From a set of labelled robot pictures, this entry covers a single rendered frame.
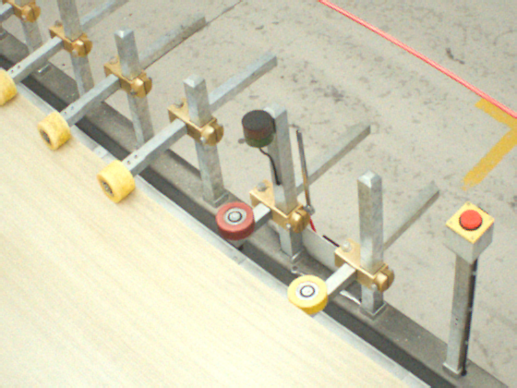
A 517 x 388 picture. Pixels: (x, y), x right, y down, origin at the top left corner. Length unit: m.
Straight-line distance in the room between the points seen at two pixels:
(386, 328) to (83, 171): 0.78
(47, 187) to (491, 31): 2.13
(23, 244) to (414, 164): 1.62
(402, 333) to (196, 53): 1.95
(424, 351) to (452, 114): 1.57
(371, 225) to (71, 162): 0.77
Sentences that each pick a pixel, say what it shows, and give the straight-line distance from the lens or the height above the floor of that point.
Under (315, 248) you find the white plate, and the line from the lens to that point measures 2.70.
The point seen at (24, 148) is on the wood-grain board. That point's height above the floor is 0.90.
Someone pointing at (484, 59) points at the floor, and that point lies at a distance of 4.22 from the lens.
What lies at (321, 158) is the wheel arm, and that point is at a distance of 2.71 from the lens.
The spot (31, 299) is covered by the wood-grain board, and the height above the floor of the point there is 0.90.
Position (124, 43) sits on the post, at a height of 1.09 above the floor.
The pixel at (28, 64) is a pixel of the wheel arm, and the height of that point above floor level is 0.96.
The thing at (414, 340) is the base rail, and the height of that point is 0.70.
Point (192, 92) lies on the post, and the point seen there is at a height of 1.08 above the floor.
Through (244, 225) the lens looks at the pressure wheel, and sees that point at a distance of 2.55.
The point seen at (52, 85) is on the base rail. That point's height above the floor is 0.70.
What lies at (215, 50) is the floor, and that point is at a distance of 4.29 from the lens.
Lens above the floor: 2.87
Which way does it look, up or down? 49 degrees down
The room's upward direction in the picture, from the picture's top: 8 degrees counter-clockwise
